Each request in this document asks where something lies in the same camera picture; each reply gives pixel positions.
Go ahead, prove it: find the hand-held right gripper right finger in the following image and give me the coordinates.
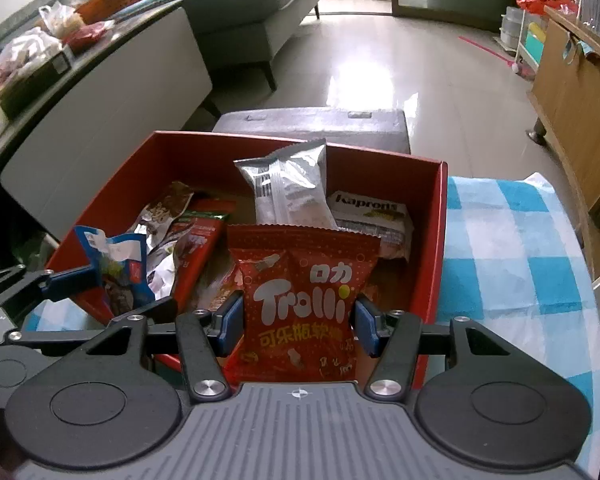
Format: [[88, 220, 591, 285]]
[[354, 296, 536, 403]]

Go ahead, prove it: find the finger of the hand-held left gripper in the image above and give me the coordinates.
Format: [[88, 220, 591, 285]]
[[0, 264, 102, 311], [7, 297, 177, 346]]

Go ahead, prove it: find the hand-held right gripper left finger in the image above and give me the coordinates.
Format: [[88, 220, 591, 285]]
[[60, 291, 245, 403]]

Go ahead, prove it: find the white brown-topped snack packet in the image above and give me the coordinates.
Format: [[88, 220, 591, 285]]
[[145, 240, 181, 298]]

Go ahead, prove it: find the blue snack packet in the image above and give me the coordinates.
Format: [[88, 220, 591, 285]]
[[74, 225, 157, 318]]

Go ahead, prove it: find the red gummy candy packet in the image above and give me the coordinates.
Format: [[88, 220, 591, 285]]
[[225, 223, 382, 383]]

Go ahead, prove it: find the red cardboard box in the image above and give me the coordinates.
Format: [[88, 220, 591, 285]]
[[45, 130, 449, 391]]

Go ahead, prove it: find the brown silver snack packet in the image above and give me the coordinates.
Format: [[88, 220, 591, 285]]
[[139, 181, 196, 251]]

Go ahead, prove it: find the white wafer packet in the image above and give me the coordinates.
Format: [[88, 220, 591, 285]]
[[326, 190, 415, 261]]

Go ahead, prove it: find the silver foil snack packet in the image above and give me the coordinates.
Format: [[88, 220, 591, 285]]
[[233, 139, 338, 231]]

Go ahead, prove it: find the blue white checked tablecloth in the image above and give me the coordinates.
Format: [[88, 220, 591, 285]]
[[22, 172, 600, 480]]

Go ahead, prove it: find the black tray box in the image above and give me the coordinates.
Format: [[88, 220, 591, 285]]
[[0, 50, 73, 118]]

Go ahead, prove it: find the grey footstool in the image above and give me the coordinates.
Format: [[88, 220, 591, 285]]
[[212, 107, 412, 156]]

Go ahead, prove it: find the white plastic bag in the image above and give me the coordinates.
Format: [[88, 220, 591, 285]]
[[40, 0, 96, 36], [0, 27, 63, 91]]

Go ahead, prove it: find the wooden cabinet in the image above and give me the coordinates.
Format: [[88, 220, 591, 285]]
[[527, 5, 600, 281]]

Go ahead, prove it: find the grey green sofa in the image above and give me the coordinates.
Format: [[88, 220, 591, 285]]
[[165, 0, 323, 92]]

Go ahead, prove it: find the plastic drawer unit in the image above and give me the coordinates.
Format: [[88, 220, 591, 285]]
[[497, 7, 548, 78]]

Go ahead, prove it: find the red plastic bag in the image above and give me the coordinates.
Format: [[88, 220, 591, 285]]
[[516, 0, 578, 16]]

